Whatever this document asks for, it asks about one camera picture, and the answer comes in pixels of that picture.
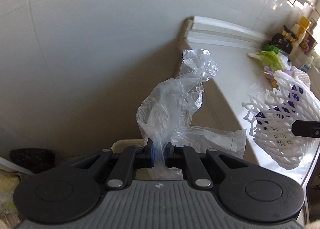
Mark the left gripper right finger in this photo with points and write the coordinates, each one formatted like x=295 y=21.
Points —
x=173 y=156

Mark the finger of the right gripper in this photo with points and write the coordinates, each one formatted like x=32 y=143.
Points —
x=307 y=129

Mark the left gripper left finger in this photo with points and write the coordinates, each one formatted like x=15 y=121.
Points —
x=148 y=155

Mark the white foam fruit net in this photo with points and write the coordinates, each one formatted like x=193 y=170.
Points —
x=271 y=115

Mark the clear plastic bag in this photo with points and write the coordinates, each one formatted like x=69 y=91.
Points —
x=168 y=109

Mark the green cabbage leaf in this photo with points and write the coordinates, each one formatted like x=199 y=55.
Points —
x=269 y=59

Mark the green snack bag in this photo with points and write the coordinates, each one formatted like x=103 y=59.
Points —
x=272 y=48

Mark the flat white foam net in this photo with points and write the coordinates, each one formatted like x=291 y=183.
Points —
x=301 y=75

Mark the clear blue-label spray bottle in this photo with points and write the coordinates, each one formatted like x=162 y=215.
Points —
x=307 y=64

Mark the purple instant noodle cup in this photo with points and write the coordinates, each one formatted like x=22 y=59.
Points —
x=308 y=43

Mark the right dark sauce bottle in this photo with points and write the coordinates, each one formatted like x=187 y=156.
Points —
x=286 y=44

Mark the dark sauce bottle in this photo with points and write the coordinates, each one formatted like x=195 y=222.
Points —
x=286 y=44
x=279 y=41

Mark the left dark sauce bottle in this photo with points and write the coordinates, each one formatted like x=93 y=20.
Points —
x=279 y=41

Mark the white bottle yellow cap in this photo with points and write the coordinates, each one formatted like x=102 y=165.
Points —
x=299 y=29

